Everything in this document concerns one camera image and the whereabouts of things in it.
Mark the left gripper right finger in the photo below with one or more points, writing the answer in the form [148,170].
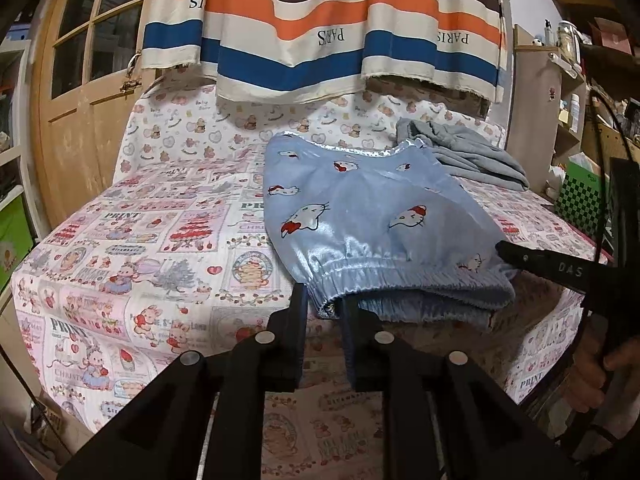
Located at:
[443,416]

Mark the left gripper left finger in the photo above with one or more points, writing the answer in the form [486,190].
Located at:
[202,416]

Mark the light blue satin kitty pants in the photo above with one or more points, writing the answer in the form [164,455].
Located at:
[390,230]

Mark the person's right hand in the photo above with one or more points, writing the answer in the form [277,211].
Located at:
[585,387]

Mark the green checkered box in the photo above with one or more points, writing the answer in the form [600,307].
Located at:
[579,200]

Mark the pink print bed sheet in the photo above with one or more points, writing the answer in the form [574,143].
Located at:
[173,257]

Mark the grey folded sweatpants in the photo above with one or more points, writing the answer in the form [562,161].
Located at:
[465,153]

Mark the wooden side cabinet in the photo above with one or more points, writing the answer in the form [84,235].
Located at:
[548,108]

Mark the green storage bin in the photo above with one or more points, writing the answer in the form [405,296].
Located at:
[15,238]

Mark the white storage shelf unit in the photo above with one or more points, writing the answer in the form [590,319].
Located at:
[17,181]

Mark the bear print white sheet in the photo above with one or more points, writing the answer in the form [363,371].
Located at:
[181,117]

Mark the wooden glass-pane door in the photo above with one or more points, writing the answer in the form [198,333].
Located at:
[86,77]

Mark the striped Paris curtain cloth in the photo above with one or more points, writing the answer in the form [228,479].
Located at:
[300,51]

